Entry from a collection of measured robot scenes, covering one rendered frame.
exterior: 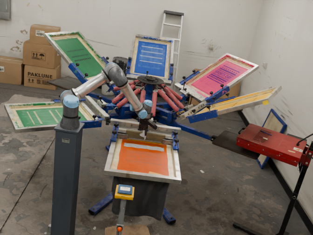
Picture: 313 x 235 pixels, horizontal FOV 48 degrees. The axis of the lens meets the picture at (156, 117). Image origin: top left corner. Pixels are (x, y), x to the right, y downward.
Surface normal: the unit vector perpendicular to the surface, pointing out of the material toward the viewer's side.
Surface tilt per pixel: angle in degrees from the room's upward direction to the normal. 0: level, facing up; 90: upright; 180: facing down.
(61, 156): 90
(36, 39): 91
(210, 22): 90
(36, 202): 0
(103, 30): 90
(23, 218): 0
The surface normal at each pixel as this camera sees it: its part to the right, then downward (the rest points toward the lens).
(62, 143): -0.08, 0.37
